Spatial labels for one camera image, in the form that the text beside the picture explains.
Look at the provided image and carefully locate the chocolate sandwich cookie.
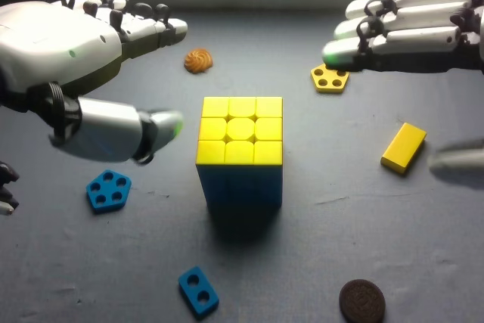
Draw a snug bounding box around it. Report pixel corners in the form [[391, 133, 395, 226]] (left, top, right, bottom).
[[338, 278, 387, 323]]

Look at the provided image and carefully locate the yellow rectangular block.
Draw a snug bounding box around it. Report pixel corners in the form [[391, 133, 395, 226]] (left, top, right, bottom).
[[380, 122, 428, 177]]

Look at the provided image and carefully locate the orange swirl cookie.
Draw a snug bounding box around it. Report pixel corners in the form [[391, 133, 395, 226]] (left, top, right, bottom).
[[184, 48, 215, 74]]

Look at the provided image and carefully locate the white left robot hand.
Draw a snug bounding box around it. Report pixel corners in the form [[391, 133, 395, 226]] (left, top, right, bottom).
[[0, 0, 189, 166]]

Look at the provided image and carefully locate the yellow pentagon block with holes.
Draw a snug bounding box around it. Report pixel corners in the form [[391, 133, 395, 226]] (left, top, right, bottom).
[[310, 64, 351, 94]]

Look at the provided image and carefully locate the yellow and blue puzzle cube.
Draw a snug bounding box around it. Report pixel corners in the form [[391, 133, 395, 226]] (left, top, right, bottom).
[[195, 95, 284, 213]]

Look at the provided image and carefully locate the blue two-hole block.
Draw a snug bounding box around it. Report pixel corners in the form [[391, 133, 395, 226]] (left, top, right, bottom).
[[178, 265, 220, 318]]

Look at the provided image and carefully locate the blue pentagon block with holes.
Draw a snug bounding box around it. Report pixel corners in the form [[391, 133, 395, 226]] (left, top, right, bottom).
[[85, 169, 132, 215]]

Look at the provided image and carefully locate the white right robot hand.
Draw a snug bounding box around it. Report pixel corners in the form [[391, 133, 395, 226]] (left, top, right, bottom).
[[321, 0, 484, 190]]

